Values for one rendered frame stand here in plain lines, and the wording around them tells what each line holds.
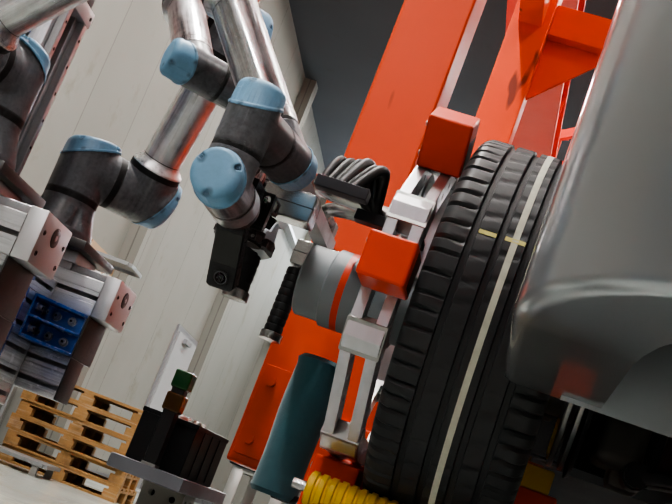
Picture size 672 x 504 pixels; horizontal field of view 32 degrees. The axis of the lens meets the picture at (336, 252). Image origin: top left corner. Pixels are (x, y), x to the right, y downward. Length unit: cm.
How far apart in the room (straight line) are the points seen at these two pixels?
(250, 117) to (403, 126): 107
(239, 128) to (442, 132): 40
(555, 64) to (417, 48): 223
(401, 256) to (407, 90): 105
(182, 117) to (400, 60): 54
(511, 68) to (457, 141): 295
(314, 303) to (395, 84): 84
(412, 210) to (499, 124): 295
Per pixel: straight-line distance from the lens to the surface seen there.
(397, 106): 268
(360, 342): 176
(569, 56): 495
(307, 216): 189
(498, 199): 178
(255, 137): 162
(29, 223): 195
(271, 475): 209
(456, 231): 173
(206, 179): 158
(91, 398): 1032
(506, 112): 476
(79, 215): 249
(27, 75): 207
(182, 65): 209
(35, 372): 242
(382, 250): 169
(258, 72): 181
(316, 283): 199
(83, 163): 251
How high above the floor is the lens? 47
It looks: 12 degrees up
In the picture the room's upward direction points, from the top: 21 degrees clockwise
